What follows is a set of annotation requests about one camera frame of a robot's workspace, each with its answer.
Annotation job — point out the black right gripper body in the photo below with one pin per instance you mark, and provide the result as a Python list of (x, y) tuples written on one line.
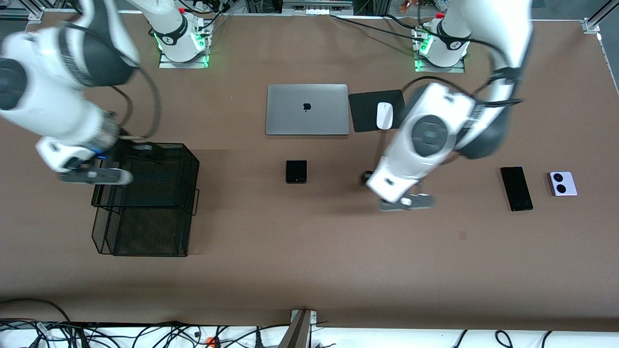
[(126, 145)]

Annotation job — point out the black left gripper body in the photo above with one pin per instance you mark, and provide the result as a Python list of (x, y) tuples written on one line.
[(367, 178)]

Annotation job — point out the black flip phone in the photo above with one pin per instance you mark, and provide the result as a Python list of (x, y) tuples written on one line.
[(296, 171)]

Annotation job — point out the black slab smartphone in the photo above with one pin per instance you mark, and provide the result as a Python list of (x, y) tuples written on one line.
[(516, 188)]

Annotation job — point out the lavender flip phone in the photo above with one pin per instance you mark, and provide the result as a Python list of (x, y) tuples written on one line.
[(562, 183)]

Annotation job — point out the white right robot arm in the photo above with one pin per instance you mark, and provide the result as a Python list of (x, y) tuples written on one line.
[(48, 106)]

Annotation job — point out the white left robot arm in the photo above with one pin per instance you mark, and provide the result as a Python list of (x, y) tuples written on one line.
[(425, 130)]

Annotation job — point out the white computer mouse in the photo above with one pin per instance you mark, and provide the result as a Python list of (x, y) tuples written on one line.
[(384, 116)]

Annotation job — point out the black mouse pad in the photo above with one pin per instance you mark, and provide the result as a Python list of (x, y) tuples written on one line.
[(365, 113)]

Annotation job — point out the black mesh two-tier tray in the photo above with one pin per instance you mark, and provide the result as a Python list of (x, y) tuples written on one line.
[(145, 232)]

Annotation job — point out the silver closed laptop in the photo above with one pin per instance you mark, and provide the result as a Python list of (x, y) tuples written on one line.
[(307, 108)]

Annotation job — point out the silver socket strip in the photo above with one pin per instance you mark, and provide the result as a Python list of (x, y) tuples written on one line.
[(316, 8)]

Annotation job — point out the orange copper object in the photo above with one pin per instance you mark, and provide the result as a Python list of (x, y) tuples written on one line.
[(408, 5)]

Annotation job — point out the black power plug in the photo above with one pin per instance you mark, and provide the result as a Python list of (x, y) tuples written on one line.
[(257, 339)]

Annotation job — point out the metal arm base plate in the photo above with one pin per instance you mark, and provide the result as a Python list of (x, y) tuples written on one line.
[(440, 69), (184, 64)]

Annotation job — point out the aluminium profile post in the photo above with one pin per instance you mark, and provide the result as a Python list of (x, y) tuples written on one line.
[(299, 333)]

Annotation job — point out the aluminium frame rail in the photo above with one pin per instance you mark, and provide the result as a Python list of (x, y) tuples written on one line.
[(34, 14)]

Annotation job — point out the aluminium corner bracket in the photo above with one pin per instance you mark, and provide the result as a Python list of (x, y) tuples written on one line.
[(591, 25)]

